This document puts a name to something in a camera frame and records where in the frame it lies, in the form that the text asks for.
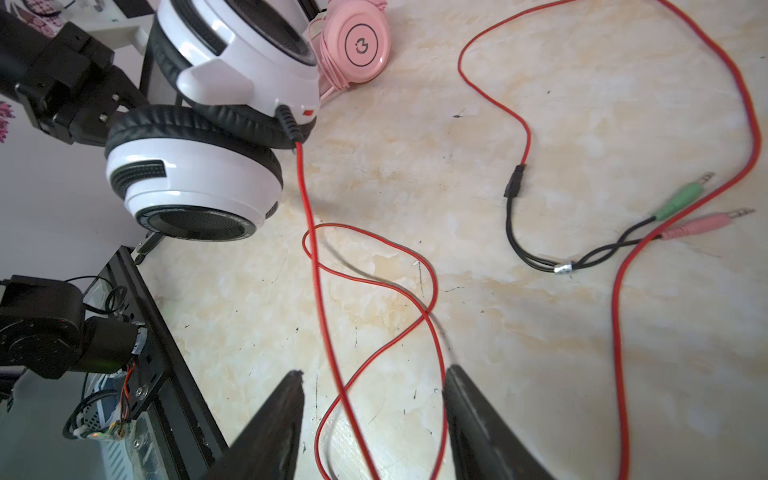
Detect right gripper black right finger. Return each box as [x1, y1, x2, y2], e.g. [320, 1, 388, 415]
[443, 365, 553, 480]

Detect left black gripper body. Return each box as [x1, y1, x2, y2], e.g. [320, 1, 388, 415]
[1, 10, 148, 146]

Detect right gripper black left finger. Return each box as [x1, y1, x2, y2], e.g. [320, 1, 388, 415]
[205, 370, 305, 480]

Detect orange headphone cable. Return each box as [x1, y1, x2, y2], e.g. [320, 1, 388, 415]
[295, 0, 763, 480]

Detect white black headphones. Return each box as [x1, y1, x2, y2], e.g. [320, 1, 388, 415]
[105, 1, 320, 242]

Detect pink headphones with cable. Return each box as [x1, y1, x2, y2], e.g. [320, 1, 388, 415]
[304, 0, 392, 102]

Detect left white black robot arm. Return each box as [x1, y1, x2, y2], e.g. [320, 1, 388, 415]
[1, 11, 148, 379]

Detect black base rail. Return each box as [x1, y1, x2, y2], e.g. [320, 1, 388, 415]
[62, 245, 229, 480]

